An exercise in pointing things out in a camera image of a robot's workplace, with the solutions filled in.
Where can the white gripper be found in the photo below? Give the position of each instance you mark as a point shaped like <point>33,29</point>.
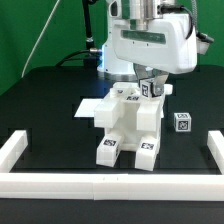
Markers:
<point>164,46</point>

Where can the white chair seat part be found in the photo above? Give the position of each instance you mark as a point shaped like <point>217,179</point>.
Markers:
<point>135,133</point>

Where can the white chair back part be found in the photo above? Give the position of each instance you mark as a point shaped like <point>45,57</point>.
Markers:
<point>123,90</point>

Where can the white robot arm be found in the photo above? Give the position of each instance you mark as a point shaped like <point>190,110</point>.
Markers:
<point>138,13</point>

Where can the white bar part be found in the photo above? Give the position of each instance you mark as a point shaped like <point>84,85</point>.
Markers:
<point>12,150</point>

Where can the white right fence wall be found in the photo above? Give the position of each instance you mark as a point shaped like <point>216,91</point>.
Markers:
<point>215,144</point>

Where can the white fence wall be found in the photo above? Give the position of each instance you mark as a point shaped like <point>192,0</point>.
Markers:
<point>112,187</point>
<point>215,144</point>

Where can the white front fence wall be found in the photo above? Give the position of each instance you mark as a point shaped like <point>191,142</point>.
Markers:
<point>112,187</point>

